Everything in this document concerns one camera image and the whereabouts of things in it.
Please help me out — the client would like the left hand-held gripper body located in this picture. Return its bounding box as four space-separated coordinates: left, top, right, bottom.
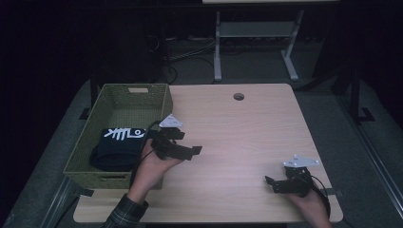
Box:
150 113 186 161

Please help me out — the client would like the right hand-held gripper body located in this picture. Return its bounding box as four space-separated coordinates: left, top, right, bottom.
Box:
277 154 320 198

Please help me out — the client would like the dark navy garment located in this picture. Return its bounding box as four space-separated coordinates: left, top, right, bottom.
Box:
89 127 160 172

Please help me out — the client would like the green woven basket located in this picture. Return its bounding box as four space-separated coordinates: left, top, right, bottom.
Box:
63 83 174 191

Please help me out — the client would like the person's right hand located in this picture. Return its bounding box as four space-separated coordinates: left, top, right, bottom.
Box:
286 188 334 228

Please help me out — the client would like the person's left hand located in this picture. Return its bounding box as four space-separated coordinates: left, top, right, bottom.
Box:
126 139 185 205

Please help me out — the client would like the white metal stand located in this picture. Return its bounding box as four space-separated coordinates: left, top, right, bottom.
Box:
213 9 305 83

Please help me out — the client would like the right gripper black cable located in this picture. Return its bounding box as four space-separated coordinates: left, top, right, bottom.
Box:
308 175 333 220

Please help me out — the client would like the black metal post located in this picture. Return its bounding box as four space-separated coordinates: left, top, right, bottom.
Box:
89 70 100 110
349 67 376 124

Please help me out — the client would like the bundle of floor cables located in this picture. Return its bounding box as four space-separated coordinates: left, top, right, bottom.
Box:
146 33 220 85

